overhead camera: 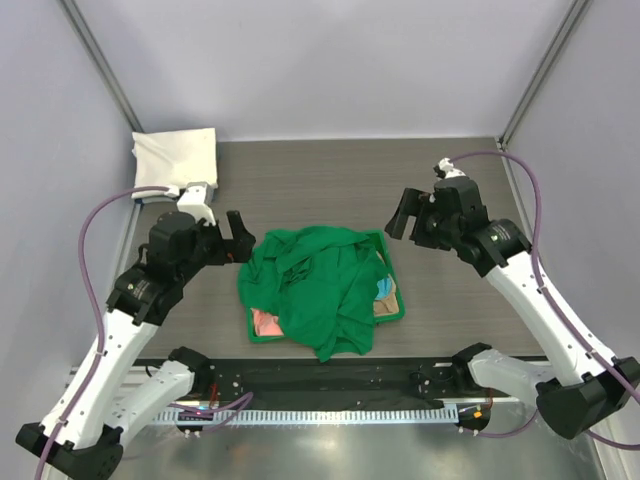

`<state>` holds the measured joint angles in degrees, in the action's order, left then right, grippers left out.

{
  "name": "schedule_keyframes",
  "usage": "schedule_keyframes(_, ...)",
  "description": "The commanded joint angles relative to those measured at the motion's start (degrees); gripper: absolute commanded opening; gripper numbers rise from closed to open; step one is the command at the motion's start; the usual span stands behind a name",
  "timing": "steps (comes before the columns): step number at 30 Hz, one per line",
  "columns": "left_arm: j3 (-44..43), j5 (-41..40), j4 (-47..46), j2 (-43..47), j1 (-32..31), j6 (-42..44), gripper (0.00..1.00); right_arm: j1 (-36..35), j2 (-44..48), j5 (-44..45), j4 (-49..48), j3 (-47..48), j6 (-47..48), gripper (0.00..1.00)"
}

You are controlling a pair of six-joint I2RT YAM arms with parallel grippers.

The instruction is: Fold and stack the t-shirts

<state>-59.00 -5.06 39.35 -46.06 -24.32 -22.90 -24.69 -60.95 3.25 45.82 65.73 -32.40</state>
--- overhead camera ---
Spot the aluminium frame post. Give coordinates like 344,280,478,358
58,0,143,132
496,0,592,150

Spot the folded white t shirt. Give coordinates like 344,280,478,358
132,128,218,190

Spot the pink t shirt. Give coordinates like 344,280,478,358
251,308,284,337

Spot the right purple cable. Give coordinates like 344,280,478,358
449,151,640,396

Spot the left aluminium frame post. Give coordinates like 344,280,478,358
58,0,143,132

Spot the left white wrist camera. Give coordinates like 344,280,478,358
176,182,216,226

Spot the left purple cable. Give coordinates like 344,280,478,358
32,185,174,480

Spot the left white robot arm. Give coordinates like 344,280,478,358
16,210,256,479

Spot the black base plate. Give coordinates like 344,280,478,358
134,357,506,406

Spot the green t shirt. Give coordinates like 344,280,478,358
237,226,389,362

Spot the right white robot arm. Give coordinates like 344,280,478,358
385,176,639,439

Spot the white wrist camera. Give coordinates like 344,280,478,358
176,182,216,226
434,157,466,180

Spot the right aluminium frame post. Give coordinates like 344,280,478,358
496,0,592,150

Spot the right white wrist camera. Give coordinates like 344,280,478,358
434,157,466,180

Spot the light blue t shirt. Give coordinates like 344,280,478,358
375,277,393,301

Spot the purple cable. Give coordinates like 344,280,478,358
32,185,174,480
449,151,640,396

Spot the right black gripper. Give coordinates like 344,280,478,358
385,188,459,252

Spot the beige t shirt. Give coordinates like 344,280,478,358
373,274,400,318

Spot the white slotted cable duct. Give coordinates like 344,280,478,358
151,404,459,427

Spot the green plastic tray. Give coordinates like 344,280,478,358
246,230,406,343

